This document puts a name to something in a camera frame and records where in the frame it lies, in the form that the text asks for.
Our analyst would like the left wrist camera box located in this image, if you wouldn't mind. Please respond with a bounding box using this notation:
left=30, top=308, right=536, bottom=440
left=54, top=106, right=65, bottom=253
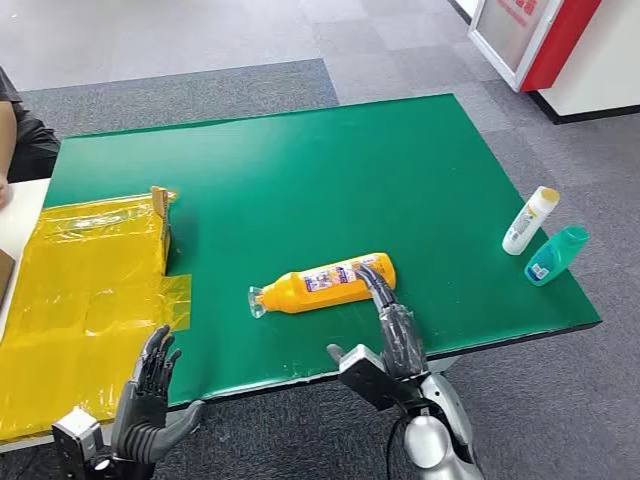
left=51, top=407, right=105, bottom=480

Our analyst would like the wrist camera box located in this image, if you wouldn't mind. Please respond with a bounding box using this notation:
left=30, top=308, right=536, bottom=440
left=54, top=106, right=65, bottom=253
left=338, top=343, right=404, bottom=413
left=51, top=407, right=105, bottom=480

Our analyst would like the red and white cabinet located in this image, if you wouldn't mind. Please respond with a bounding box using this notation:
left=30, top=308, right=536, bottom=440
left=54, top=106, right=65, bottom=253
left=467, top=0, right=604, bottom=94

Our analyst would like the brown cardboard piece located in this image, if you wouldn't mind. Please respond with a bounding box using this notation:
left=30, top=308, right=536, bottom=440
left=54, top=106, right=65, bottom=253
left=0, top=249, right=17, bottom=311

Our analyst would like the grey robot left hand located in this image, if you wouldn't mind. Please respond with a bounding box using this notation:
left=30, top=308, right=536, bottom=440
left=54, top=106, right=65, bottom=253
left=110, top=325, right=207, bottom=466

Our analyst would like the orange bottle with clear cap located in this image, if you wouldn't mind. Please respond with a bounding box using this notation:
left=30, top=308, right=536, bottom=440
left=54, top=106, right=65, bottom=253
left=248, top=252, right=397, bottom=321

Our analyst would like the person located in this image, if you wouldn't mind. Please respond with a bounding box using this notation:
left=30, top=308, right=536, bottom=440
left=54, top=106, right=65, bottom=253
left=0, top=66, right=62, bottom=185

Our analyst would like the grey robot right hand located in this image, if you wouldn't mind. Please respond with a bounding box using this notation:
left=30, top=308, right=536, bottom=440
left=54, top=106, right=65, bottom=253
left=326, top=263, right=429, bottom=384

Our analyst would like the white table foot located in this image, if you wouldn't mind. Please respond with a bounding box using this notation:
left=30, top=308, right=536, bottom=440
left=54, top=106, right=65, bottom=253
left=426, top=355, right=463, bottom=376

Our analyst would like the teal translucent bottle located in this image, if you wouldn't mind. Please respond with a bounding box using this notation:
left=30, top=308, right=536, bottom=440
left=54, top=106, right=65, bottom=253
left=524, top=225, right=590, bottom=287

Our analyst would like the white bottle with yellow cap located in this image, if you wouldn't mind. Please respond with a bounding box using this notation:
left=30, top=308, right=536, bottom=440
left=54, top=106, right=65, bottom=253
left=502, top=186, right=561, bottom=257

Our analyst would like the green table mat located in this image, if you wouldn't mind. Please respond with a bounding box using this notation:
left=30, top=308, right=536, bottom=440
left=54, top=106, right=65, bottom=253
left=44, top=93, right=602, bottom=409

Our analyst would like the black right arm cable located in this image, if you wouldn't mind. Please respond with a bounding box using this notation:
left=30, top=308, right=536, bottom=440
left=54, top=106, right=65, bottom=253
left=385, top=413, right=407, bottom=480

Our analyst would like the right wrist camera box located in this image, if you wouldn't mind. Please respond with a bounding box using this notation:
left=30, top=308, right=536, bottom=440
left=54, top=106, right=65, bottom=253
left=338, top=343, right=404, bottom=413

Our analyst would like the yellow plastic film sheet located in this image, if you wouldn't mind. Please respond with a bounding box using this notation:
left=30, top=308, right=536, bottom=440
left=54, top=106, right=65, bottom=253
left=0, top=191, right=193, bottom=444

